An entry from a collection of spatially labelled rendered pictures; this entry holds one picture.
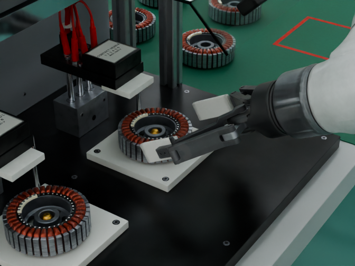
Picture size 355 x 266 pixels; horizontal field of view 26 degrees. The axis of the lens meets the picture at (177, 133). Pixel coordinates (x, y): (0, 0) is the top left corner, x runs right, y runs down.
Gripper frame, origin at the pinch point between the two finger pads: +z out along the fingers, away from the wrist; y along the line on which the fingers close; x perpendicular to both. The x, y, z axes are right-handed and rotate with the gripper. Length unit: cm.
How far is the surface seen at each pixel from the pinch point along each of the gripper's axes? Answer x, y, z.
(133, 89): 8.2, -1.8, 2.7
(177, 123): 0.2, 2.5, 1.7
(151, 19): 11.9, 35.4, 27.8
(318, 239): -68, 80, 46
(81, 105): 8.2, -2.6, 14.1
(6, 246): -0.4, -29.6, 7.6
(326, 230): -68, 85, 46
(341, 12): -5, 67, 6
